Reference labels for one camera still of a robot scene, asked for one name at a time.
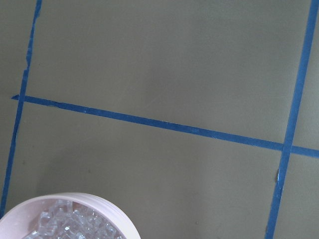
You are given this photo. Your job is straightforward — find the clear ice cubes pile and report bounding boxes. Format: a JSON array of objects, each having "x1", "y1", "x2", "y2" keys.
[{"x1": 24, "y1": 199, "x2": 124, "y2": 239}]

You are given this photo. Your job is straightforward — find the pink bowl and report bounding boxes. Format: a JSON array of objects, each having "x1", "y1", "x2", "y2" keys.
[{"x1": 0, "y1": 192, "x2": 140, "y2": 239}]

